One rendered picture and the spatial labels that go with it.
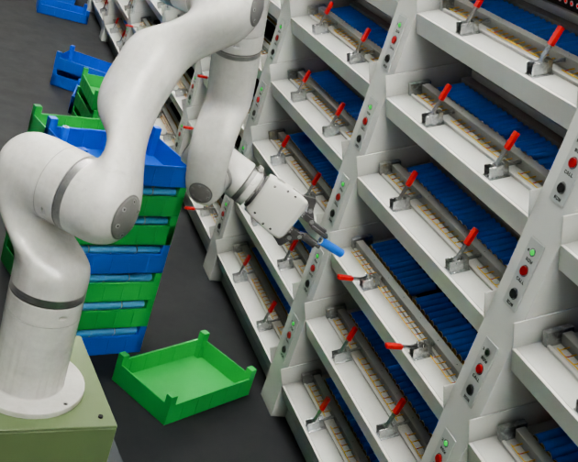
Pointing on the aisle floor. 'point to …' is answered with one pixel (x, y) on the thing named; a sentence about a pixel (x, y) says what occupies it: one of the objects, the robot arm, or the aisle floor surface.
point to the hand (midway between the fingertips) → (315, 235)
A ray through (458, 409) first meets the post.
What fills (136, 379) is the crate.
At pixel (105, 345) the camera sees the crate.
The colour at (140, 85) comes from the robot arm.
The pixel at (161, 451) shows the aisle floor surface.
